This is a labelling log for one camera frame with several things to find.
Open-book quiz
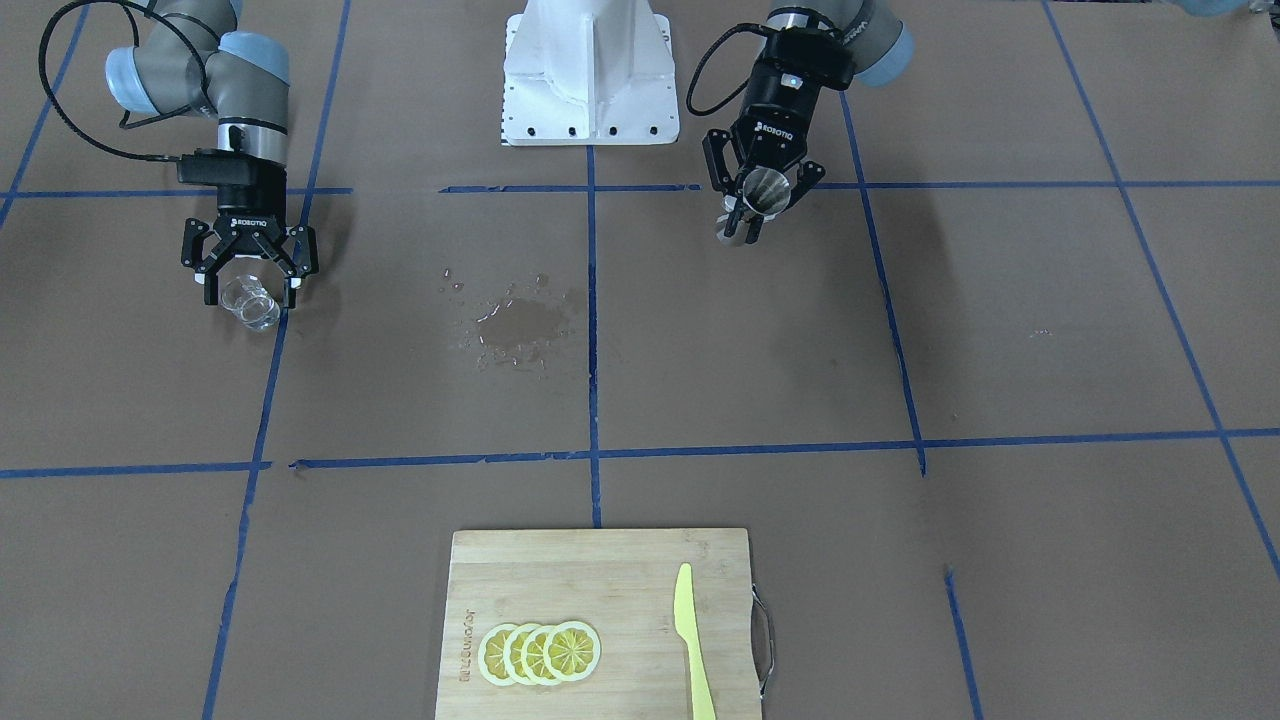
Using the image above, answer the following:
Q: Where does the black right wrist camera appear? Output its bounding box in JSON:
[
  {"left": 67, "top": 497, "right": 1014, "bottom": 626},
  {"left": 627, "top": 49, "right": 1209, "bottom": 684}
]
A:
[{"left": 177, "top": 149, "right": 239, "bottom": 187}]

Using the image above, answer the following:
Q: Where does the lemon slice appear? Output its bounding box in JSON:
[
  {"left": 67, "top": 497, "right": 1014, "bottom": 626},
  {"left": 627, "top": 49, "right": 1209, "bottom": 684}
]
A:
[
  {"left": 513, "top": 625, "right": 561, "bottom": 685},
  {"left": 543, "top": 620, "right": 602, "bottom": 682},
  {"left": 479, "top": 623, "right": 518, "bottom": 687},
  {"left": 500, "top": 623, "right": 540, "bottom": 685}
]

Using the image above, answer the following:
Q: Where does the yellow plastic knife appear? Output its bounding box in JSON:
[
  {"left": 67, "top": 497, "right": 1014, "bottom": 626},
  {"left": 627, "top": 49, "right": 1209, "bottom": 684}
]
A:
[{"left": 673, "top": 562, "right": 717, "bottom": 719}]

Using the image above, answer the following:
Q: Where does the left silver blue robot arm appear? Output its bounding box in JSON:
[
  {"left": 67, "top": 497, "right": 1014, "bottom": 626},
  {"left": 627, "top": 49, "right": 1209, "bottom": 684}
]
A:
[{"left": 690, "top": 1, "right": 915, "bottom": 246}]

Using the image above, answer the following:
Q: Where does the clear glass cup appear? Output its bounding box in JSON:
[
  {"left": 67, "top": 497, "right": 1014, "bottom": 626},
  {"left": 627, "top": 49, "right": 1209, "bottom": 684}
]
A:
[{"left": 219, "top": 274, "right": 282, "bottom": 332}]

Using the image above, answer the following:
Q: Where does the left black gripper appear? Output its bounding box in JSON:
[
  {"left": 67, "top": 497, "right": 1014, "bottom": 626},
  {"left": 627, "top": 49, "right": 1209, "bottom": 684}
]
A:
[{"left": 701, "top": 28, "right": 855, "bottom": 243}]

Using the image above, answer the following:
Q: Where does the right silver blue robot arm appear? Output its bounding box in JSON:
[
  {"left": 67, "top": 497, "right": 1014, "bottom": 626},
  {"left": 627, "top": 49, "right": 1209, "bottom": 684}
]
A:
[{"left": 104, "top": 1, "right": 317, "bottom": 309}]

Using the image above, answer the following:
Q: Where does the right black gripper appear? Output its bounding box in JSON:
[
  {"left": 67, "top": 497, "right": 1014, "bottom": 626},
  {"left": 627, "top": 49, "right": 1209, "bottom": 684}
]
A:
[{"left": 180, "top": 151, "right": 319, "bottom": 309}]

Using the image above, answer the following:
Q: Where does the steel jigger measuring cup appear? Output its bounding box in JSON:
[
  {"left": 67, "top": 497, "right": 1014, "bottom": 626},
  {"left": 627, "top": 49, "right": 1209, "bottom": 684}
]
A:
[{"left": 716, "top": 167, "right": 792, "bottom": 246}]

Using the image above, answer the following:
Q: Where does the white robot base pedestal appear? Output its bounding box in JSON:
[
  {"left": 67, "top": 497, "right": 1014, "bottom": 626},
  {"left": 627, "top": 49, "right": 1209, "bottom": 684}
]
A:
[{"left": 500, "top": 1, "right": 681, "bottom": 147}]

